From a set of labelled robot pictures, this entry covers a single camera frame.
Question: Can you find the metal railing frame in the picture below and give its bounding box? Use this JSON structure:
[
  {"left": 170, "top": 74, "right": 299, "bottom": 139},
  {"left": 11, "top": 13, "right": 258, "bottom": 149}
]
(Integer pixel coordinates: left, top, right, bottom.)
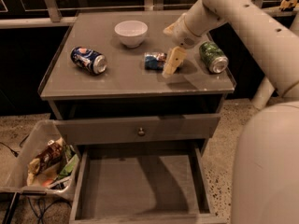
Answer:
[{"left": 0, "top": 0, "right": 299, "bottom": 30}]

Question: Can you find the blue pepsi can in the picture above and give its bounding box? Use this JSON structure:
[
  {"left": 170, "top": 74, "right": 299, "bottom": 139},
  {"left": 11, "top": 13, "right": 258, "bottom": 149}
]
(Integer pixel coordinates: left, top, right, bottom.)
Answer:
[{"left": 70, "top": 47, "right": 107, "bottom": 75}]

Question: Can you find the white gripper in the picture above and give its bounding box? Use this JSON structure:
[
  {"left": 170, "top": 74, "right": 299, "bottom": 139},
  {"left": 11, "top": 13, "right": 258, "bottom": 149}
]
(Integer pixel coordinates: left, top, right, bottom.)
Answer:
[{"left": 162, "top": 12, "right": 201, "bottom": 77}]

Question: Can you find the grey drawer cabinet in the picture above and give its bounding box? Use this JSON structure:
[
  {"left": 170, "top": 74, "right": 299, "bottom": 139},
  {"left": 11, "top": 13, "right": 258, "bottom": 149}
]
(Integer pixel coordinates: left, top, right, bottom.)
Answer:
[{"left": 37, "top": 9, "right": 236, "bottom": 156}]

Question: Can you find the grey top drawer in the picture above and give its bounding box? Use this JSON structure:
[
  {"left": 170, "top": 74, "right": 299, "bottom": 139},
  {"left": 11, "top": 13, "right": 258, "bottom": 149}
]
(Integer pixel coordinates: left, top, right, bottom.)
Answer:
[{"left": 55, "top": 114, "right": 220, "bottom": 145}]

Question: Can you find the brown snack bag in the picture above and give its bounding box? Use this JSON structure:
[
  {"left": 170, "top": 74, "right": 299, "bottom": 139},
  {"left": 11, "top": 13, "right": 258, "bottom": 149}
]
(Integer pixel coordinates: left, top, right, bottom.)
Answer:
[{"left": 28, "top": 138, "right": 64, "bottom": 175}]

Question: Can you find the clear plastic bin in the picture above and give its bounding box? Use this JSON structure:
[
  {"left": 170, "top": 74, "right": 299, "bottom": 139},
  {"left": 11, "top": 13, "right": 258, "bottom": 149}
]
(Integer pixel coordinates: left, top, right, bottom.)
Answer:
[{"left": 0, "top": 120, "right": 78, "bottom": 201}]

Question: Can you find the open grey middle drawer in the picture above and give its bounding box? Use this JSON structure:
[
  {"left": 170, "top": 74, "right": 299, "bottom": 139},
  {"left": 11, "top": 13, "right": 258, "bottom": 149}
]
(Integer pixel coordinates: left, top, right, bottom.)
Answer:
[{"left": 69, "top": 141, "right": 226, "bottom": 224}]

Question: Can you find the white ceramic bowl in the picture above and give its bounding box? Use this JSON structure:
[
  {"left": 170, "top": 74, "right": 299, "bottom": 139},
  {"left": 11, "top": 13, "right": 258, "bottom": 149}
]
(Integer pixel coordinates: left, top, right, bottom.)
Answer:
[{"left": 114, "top": 21, "right": 148, "bottom": 48}]

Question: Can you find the green snack packet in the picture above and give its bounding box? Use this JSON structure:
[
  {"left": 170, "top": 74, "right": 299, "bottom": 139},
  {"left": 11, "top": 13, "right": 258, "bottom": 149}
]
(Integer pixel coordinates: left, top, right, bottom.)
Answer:
[{"left": 59, "top": 155, "right": 78, "bottom": 178}]

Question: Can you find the black floor cable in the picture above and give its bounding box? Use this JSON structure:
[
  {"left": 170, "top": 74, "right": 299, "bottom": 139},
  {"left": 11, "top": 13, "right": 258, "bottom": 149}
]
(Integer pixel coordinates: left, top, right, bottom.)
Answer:
[{"left": 0, "top": 133, "right": 31, "bottom": 158}]

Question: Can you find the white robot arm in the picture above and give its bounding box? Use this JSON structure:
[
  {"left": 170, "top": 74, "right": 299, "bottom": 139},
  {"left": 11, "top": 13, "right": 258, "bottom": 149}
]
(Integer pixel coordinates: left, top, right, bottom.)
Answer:
[{"left": 163, "top": 0, "right": 299, "bottom": 224}]

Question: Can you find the green soda can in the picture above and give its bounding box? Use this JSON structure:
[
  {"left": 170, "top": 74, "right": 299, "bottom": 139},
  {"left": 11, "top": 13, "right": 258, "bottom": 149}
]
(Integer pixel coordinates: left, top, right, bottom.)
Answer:
[{"left": 199, "top": 41, "right": 229, "bottom": 74}]

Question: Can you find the blue floor cable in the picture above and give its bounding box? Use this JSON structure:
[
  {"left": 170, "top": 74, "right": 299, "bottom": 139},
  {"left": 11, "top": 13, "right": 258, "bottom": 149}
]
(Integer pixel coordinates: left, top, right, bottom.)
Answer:
[{"left": 27, "top": 197, "right": 73, "bottom": 224}]

